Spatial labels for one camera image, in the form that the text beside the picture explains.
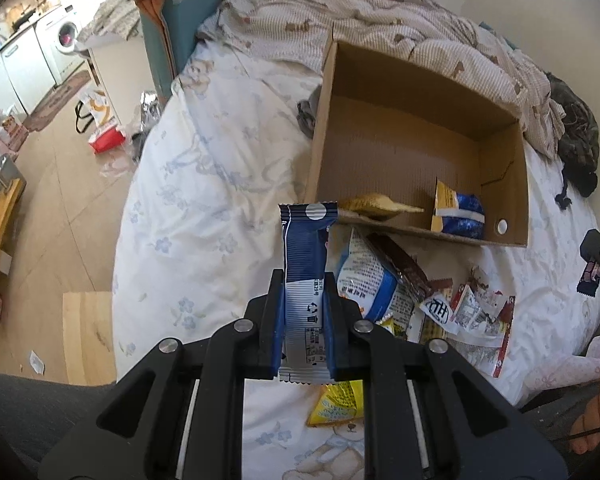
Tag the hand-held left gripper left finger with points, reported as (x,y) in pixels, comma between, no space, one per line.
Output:
(278,320)

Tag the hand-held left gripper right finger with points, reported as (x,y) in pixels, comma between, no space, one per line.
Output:
(330,330)

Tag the dark purple snack packet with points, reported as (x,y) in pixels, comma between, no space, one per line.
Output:
(590,277)

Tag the blue and silver snack packet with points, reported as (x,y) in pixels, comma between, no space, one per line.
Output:
(305,250)

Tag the cardboard box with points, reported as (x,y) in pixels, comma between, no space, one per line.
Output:
(395,150)

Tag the small yellow snack packet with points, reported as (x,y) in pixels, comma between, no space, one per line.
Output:
(392,327)

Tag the white and blue snack bag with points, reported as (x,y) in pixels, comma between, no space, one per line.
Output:
(365,275)

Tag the yellow printed snack packet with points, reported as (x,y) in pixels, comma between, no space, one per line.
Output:
(335,402)

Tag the long brown snack bar packet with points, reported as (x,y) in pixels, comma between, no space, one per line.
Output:
(400,265)

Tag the brown and yellow checked packet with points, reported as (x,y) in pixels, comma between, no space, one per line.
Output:
(432,332)

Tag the white packet with black symbol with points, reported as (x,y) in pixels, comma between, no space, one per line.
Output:
(437,312)

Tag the pink floral cloth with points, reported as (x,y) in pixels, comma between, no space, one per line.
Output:
(575,365)

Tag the pale yellow snack packet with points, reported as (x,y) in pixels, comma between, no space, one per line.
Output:
(375,205)

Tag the dark patterned garment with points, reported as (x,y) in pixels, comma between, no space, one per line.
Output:
(575,125)

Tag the crumpled white and red packet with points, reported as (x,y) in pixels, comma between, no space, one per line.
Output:
(472,305)

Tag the blue and yellow snack bag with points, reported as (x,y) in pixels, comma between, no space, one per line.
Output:
(460,215)

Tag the wooden board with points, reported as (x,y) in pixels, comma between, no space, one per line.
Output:
(87,335)

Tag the grey sock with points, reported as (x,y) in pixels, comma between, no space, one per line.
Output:
(307,112)

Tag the white paper scrap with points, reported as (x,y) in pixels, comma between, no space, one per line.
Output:
(36,362)

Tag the red bag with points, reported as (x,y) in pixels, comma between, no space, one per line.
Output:
(107,140)

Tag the silver foil bag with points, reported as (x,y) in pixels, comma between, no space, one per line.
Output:
(150,107)

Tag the grey cloth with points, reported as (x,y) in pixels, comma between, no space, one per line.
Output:
(20,410)

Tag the white and orange shopping bag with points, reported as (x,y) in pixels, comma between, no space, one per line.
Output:
(97,107)

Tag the white side table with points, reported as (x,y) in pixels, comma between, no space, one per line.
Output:
(120,75)

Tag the wooden furniture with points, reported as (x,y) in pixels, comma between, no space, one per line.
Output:
(0,230)

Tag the teal cushion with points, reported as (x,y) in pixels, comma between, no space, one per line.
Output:
(190,25)

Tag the brown patterned rug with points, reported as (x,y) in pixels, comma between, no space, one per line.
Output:
(55,102)

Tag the beige striped blanket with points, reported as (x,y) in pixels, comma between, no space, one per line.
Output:
(380,15)

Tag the patterned table cloth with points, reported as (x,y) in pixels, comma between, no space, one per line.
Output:
(112,17)

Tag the white washing machine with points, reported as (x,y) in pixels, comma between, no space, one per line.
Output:
(62,40)

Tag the white kitchen cabinets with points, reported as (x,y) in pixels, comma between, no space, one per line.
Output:
(15,70)

